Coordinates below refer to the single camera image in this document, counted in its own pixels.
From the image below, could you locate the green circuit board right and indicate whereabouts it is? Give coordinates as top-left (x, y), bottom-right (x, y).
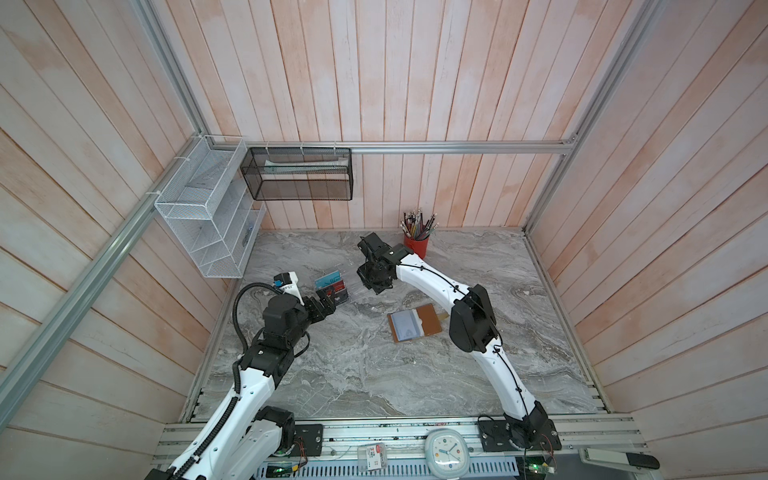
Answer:
top-left (516, 456), bottom-right (556, 480)

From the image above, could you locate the red metal pencil bucket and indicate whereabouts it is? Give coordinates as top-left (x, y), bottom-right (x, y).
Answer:
top-left (403, 236), bottom-right (429, 259)

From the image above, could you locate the aluminium mounting rail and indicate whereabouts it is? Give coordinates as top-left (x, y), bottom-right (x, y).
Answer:
top-left (151, 413), bottom-right (647, 468)

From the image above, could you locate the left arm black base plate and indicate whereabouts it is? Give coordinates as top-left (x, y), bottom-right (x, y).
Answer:
top-left (284, 423), bottom-right (324, 459)

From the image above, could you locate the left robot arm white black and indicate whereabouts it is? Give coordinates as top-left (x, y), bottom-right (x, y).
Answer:
top-left (147, 282), bottom-right (336, 479)

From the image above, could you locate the green circuit board left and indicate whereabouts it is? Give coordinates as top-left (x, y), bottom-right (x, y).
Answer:
top-left (265, 463), bottom-right (300, 478)

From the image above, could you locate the clear acrylic card display stand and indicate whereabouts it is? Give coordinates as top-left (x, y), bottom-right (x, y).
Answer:
top-left (313, 259), bottom-right (372, 305)

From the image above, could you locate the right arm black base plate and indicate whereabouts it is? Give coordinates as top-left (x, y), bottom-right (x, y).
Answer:
top-left (477, 415), bottom-right (562, 452)

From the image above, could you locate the white analog clock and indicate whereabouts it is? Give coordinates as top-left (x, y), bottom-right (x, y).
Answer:
top-left (425, 428), bottom-right (471, 479)

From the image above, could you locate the black corrugated cable hose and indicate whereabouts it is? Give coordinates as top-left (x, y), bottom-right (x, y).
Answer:
top-left (167, 281), bottom-right (286, 480)

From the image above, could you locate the green circuit board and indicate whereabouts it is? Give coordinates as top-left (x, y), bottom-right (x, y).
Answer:
top-left (265, 463), bottom-right (300, 478)
top-left (516, 456), bottom-right (556, 480)

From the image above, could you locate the black mesh wall basket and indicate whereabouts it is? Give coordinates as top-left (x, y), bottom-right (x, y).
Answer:
top-left (240, 147), bottom-right (354, 201)

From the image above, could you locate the small red white box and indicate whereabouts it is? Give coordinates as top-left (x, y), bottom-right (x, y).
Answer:
top-left (357, 442), bottom-right (388, 474)

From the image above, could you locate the black VIP card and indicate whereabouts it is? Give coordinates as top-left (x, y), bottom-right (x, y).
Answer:
top-left (331, 289), bottom-right (349, 305)

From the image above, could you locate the red VIP card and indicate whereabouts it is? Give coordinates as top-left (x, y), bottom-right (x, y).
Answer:
top-left (324, 280), bottom-right (347, 294)

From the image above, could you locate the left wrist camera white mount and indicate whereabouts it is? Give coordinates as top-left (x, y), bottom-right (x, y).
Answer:
top-left (273, 271), bottom-right (304, 304)

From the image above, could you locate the white wire mesh shelf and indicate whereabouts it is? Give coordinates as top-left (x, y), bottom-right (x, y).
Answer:
top-left (155, 135), bottom-right (264, 279)

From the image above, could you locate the bundle of coloured pencils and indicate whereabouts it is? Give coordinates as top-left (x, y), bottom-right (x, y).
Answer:
top-left (400, 209), bottom-right (437, 241)

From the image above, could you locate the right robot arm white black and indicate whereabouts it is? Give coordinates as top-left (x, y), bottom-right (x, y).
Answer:
top-left (357, 233), bottom-right (549, 450)

